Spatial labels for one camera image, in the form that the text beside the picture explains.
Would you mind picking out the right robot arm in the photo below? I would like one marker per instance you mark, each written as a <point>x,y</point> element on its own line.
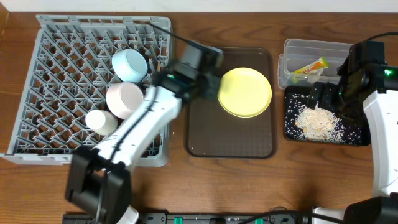
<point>365,94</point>

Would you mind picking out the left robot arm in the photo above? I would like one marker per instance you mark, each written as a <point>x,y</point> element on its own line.
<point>99,180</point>

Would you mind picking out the green snack wrapper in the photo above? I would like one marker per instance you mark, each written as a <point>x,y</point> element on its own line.
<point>300,74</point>

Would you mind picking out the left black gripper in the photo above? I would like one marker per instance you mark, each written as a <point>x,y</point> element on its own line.
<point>214,80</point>

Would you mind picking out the black waste tray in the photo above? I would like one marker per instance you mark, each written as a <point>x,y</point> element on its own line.
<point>290,130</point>

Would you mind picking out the white tissue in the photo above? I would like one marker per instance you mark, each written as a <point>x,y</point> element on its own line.
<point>314,76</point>

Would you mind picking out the dark brown serving tray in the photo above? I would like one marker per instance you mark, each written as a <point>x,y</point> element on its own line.
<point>212,132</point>

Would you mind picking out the white paper cup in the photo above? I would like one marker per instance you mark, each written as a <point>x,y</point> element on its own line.
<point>101,122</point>

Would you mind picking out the clear plastic bin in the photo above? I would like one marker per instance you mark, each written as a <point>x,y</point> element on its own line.
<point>299,53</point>

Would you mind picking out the yellow round plate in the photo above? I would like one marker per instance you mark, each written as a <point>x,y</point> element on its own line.
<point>244,92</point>

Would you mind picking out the light blue bowl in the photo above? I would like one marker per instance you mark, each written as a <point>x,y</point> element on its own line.
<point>129,65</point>

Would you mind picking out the grey plastic dish rack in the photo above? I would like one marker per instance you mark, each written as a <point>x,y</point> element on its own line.
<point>69,74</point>

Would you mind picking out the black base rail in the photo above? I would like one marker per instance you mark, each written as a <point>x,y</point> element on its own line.
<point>162,218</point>

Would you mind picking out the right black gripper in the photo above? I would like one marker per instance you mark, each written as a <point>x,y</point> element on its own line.
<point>327,91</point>

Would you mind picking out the white pink bowl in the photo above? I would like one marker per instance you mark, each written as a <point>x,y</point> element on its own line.
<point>123,99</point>

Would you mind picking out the food scraps rice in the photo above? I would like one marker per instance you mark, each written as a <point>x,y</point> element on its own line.
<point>318,123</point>

